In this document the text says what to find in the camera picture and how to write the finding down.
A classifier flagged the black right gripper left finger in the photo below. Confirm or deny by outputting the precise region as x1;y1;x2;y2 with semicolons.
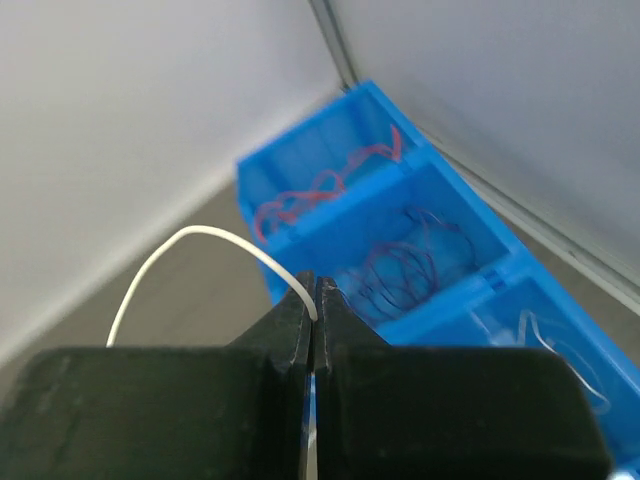
1;291;313;479

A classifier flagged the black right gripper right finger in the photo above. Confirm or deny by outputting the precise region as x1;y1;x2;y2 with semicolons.
315;277;613;479

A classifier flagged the purple thin cable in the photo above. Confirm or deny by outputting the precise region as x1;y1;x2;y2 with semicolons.
339;207;476;326

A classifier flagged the white thin cable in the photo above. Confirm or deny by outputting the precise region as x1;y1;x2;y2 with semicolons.
105;224;611;480

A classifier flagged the orange thin cable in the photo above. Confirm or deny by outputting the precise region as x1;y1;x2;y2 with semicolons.
253;124;405;246

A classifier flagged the blue plastic compartment bin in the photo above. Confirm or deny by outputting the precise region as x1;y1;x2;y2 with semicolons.
237;82;639;479

